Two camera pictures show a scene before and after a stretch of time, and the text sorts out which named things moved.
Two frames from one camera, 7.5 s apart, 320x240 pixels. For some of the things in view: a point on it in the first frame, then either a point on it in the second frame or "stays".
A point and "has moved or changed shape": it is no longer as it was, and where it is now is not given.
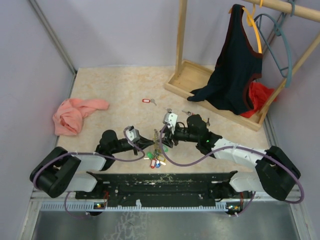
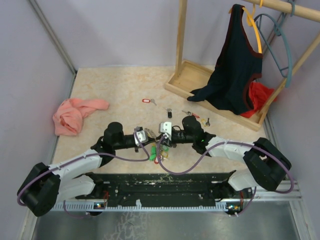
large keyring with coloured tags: [156, 160] has moved or changed shape
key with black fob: [169, 109] stays
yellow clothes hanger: [251, 21] stays
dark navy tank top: [239, 61] stays
